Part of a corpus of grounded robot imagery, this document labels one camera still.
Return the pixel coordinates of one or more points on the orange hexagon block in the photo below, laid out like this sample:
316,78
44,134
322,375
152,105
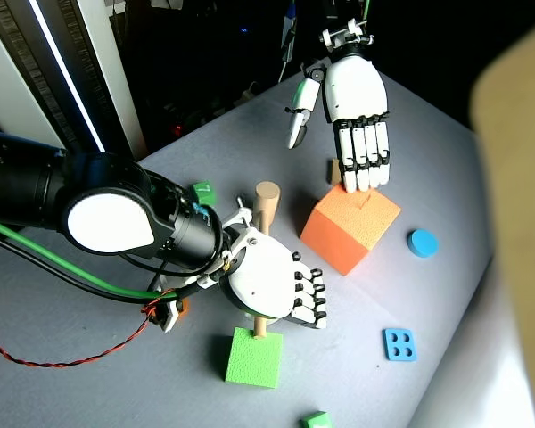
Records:
185,307

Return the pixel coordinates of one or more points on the blue round disc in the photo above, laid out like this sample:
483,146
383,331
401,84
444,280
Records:
422,243

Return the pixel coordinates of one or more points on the beige board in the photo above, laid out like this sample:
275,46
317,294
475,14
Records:
517,178

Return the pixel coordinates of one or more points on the grey table cloth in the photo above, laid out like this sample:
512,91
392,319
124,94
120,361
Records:
383,303

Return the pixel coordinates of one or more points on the large green foam cube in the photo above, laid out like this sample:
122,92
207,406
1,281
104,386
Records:
254,361

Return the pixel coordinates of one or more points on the brown wooden block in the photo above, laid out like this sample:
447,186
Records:
335,171

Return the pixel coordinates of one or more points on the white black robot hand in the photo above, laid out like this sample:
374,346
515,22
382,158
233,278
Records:
263,276
354,89

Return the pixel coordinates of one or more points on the blue square four-hole block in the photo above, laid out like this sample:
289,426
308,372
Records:
400,352

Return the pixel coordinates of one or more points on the white post with light strip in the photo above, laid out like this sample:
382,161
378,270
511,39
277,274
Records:
113,67

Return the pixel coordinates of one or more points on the wooden mallet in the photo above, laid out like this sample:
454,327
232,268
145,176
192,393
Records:
267,200

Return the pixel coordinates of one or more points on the large orange foam cube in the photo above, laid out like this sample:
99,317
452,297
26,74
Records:
339,236

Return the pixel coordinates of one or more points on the green block with number seven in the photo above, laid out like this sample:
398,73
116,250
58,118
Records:
203,192

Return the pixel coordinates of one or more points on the green block with letter Y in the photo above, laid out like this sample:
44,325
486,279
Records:
316,421

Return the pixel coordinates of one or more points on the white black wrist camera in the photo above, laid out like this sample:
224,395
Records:
168,317

